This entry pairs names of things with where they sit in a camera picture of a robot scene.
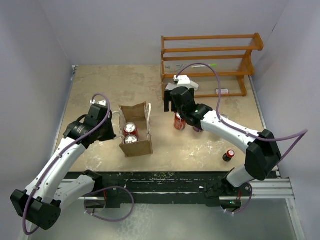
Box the red cola can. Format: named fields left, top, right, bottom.
left=173, top=112, right=186, bottom=130
left=123, top=122, right=138, bottom=137

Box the purple Fanta can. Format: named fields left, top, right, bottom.
left=124, top=134, right=138, bottom=144
left=220, top=114, right=229, bottom=119
left=193, top=126, right=203, bottom=132

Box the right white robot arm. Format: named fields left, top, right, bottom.
left=164, top=86, right=282, bottom=196

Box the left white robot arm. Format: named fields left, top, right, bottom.
left=10, top=100, right=116, bottom=230

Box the white and red box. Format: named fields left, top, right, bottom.
left=165, top=83, right=177, bottom=91

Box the white stapler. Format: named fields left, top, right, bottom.
left=190, top=80, right=199, bottom=91

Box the small red label card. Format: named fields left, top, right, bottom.
left=216, top=88, right=229, bottom=95

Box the orange wooden shelf rack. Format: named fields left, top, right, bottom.
left=160, top=33, right=264, bottom=98

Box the dark bottle with red cap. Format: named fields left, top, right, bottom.
left=222, top=149, right=235, bottom=162

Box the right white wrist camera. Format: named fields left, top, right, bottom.
left=173, top=75, right=191, bottom=89

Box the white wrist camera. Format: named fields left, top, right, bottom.
left=173, top=75, right=191, bottom=89
left=90, top=99, right=107, bottom=107

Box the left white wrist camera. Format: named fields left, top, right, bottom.
left=90, top=99, right=107, bottom=107

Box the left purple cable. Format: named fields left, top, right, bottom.
left=22, top=93, right=136, bottom=236

